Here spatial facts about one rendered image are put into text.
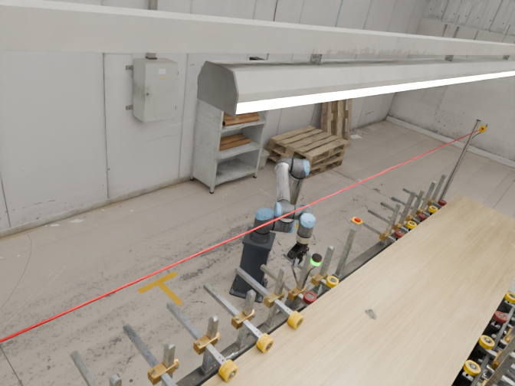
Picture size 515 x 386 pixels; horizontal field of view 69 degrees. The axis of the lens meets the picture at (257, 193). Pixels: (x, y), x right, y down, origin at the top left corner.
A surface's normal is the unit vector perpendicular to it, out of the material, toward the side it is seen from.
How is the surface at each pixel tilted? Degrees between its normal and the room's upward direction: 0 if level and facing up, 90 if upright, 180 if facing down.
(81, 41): 90
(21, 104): 90
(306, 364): 0
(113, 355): 0
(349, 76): 61
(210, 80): 90
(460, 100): 90
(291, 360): 0
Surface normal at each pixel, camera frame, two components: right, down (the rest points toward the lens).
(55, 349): 0.17, -0.86
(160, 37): 0.69, 0.45
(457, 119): -0.66, 0.27
